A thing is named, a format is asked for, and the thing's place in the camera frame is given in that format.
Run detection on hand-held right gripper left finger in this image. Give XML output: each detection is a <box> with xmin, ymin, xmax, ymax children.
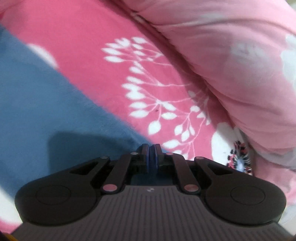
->
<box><xmin>69</xmin><ymin>144</ymin><xmax>149</xmax><ymax>194</ymax></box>

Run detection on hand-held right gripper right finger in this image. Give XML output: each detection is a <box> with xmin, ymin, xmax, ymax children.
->
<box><xmin>154</xmin><ymin>144</ymin><xmax>234</xmax><ymax>194</ymax></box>

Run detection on blue denim jeans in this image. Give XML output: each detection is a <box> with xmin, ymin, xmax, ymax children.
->
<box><xmin>0</xmin><ymin>24</ymin><xmax>159</xmax><ymax>200</ymax></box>

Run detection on pink grey floral duvet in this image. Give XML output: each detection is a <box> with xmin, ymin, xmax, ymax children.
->
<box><xmin>125</xmin><ymin>0</ymin><xmax>296</xmax><ymax>223</ymax></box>

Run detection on pink floral bed blanket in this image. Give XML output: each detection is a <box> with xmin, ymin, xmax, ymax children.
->
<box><xmin>0</xmin><ymin>0</ymin><xmax>257</xmax><ymax>232</ymax></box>

